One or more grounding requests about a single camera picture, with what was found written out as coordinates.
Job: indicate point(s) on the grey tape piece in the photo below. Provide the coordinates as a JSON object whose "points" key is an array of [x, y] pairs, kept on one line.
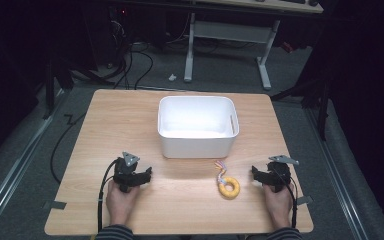
{"points": [[304, 200], [55, 205]]}

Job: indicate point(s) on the black metal stand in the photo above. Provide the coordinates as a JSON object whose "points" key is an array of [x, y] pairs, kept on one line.
{"points": [[49, 90], [323, 110]]}

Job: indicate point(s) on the person's left hand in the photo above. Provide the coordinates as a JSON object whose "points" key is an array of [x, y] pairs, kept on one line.
{"points": [[120, 203]]}

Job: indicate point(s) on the white scrap on floor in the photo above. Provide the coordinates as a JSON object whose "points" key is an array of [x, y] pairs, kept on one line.
{"points": [[172, 77]]}

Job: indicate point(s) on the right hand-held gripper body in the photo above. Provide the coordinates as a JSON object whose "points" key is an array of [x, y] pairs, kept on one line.
{"points": [[278, 175]]}

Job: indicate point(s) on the white plastic bin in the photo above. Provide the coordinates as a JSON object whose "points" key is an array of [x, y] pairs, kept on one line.
{"points": [[196, 128]]}

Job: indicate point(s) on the person's right hand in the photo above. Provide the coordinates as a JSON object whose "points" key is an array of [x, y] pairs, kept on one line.
{"points": [[279, 206]]}

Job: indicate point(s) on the metal floor rail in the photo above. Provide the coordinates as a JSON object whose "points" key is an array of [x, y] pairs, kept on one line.
{"points": [[338, 173], [16, 166]]}

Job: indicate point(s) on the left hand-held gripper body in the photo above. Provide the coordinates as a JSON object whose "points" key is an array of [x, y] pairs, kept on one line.
{"points": [[126, 173]]}

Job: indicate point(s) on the white-legged desk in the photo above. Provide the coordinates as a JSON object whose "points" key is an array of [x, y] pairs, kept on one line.
{"points": [[233, 31]]}

